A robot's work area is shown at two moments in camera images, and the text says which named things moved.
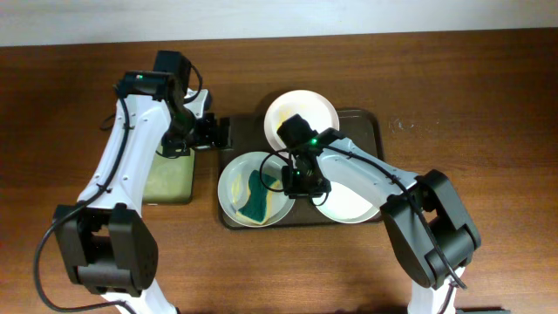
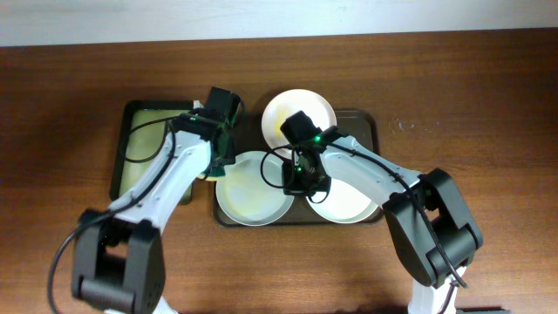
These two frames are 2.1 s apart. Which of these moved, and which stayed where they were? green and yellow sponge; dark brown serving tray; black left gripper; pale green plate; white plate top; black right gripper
Moved: black left gripper; green and yellow sponge
Stayed: black right gripper; pale green plate; white plate top; dark brown serving tray
